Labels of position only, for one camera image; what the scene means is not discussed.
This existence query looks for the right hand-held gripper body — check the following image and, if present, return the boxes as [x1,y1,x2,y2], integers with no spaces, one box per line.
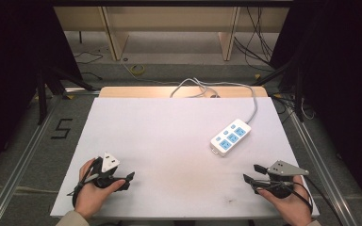
[255,160,310,200]

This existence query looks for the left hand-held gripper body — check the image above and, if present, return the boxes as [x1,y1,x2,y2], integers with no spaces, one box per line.
[90,152,128,189]

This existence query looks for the white power strip blue sockets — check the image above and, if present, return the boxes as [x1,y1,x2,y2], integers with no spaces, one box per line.
[209,118,253,158]

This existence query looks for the person's left hand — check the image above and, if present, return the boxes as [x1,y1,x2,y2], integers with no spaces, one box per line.
[74,157,127,219]

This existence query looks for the person's right hand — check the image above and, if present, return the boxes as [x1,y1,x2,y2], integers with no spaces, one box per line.
[255,174,313,226]

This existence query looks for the white table board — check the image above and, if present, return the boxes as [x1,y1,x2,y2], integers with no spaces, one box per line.
[49,96,321,220]

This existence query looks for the wooden table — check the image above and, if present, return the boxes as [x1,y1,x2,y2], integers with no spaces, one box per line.
[98,86,269,99]

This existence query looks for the black metal stand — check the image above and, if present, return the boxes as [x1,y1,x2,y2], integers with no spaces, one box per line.
[250,56,306,123]
[36,62,96,126]

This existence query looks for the yellow tape roll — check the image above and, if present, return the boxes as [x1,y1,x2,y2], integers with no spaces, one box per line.
[129,64,146,76]

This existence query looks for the black curtain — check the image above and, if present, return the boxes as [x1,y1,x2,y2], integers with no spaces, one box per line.
[269,0,362,219]
[0,0,83,185]

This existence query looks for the light wooden shelf unit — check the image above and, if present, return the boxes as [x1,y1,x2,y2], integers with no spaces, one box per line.
[53,6,290,62]

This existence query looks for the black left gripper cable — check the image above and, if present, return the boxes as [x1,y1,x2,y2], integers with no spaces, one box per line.
[66,156,104,209]

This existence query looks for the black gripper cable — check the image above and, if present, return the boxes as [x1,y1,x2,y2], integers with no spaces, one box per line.
[66,156,104,209]
[290,176,344,226]

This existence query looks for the metal floor rail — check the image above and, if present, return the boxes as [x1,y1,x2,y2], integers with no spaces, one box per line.
[286,103,361,226]
[0,93,64,226]

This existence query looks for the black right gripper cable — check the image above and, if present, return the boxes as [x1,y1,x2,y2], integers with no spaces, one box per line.
[290,176,344,226]

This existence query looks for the grey power strip cable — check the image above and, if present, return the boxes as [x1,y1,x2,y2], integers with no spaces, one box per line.
[169,77,259,125]

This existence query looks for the thin white floor cable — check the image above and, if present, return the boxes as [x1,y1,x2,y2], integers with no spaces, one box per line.
[119,59,183,87]

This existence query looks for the thin black floor cable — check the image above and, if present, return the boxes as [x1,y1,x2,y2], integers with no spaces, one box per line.
[73,51,104,81]

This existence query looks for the bundle of black cables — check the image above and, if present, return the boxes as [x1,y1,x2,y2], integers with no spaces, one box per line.
[233,6,275,69]

